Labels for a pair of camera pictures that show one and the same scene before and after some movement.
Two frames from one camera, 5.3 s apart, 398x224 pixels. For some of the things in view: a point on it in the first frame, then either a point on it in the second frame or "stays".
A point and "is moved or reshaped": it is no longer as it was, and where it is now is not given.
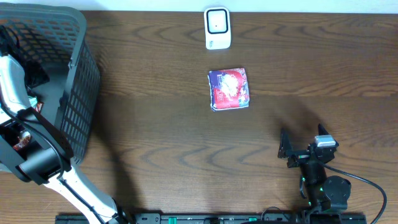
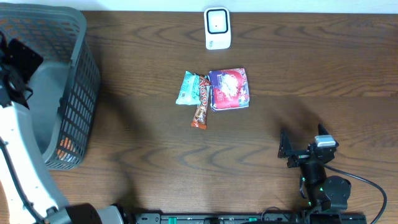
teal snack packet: [33, 101] to [189, 94]
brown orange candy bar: [21, 140] is moved or reshaped
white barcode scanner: [217, 27] stays
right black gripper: [285, 152] stays
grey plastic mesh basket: [60, 75] stays
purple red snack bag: [229, 89] stays
